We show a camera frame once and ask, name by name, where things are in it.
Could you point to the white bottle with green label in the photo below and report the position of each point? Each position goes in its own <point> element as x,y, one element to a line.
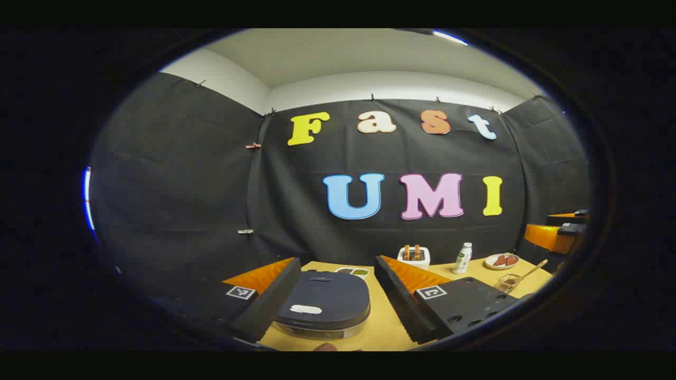
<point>462,261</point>

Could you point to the wooden spoon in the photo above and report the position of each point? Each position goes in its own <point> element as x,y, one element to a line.
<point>533,270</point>

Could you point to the red meat piece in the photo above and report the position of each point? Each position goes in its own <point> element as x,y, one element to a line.
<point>499,260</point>
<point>512,259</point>

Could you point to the white toaster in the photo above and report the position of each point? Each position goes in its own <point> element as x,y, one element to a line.
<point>414,263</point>

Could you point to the white round plate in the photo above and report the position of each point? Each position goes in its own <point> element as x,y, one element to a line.
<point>490,264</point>

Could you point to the black backdrop cloth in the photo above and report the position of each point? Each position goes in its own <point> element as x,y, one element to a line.
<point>174,184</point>

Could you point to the dark blue rice cooker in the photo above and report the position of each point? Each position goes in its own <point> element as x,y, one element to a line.
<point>327,301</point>

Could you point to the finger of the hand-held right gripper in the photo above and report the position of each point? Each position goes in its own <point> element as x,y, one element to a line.
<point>562,216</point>
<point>544,237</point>

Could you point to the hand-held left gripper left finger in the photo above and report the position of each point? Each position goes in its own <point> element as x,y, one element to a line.
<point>272,306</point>

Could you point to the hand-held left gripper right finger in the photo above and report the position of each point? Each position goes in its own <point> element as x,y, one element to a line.
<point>398,301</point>

